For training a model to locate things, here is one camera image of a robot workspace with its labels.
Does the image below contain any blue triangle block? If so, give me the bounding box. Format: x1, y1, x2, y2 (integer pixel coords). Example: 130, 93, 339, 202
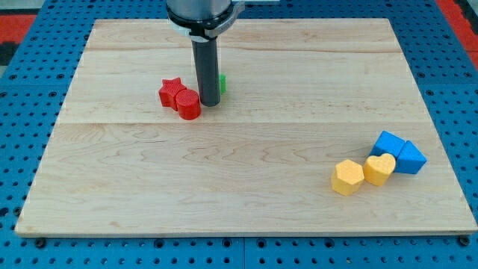
394, 140, 427, 174

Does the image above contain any yellow heart block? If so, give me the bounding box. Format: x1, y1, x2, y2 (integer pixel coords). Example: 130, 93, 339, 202
363, 153, 396, 186

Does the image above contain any blue cube block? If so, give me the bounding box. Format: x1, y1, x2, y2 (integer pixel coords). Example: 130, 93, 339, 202
369, 130, 406, 158

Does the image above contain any red star block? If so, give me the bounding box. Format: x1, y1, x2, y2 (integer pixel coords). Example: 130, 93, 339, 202
158, 78, 186, 111

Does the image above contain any grey robot arm flange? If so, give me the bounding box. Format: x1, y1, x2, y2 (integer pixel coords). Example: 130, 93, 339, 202
166, 0, 245, 43

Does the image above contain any light wooden board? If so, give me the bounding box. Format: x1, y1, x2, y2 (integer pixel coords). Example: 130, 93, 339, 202
15, 19, 477, 238

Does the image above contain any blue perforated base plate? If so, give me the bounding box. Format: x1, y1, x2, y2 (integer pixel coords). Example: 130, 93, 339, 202
1, 0, 477, 268

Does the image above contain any green star block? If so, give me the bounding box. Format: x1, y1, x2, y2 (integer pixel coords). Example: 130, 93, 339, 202
219, 74, 227, 94

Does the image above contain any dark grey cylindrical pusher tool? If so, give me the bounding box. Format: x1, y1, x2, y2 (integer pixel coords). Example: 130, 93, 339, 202
192, 39, 220, 107

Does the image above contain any yellow hexagon block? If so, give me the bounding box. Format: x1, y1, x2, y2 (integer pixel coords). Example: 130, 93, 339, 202
330, 159, 364, 196

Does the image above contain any red cylinder block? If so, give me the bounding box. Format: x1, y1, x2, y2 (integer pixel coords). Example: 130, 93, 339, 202
176, 89, 201, 120

